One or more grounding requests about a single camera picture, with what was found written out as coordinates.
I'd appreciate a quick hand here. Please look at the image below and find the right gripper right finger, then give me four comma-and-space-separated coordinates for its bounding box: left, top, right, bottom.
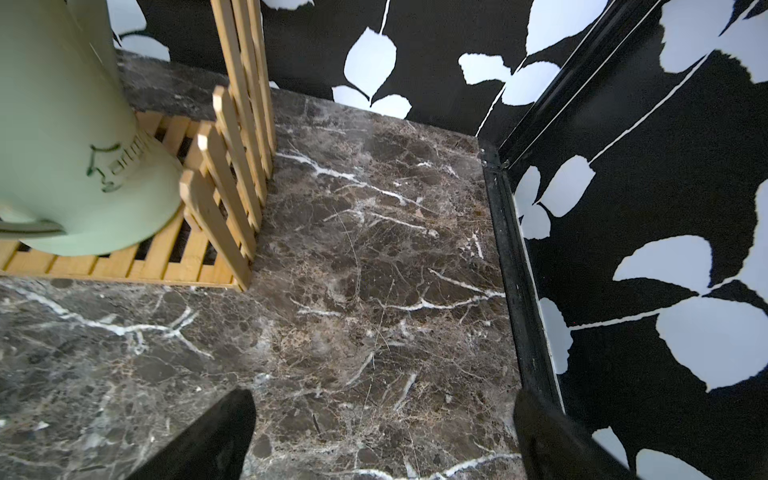
513, 389, 636, 479

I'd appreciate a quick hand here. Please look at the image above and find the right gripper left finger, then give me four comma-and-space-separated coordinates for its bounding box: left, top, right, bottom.
129, 388, 257, 479

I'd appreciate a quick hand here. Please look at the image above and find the wooden slatted shelf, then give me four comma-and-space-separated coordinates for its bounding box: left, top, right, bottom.
1, 1, 277, 291

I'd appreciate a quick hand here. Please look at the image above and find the green watering can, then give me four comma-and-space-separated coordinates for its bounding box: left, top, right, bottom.
1, 1, 182, 256

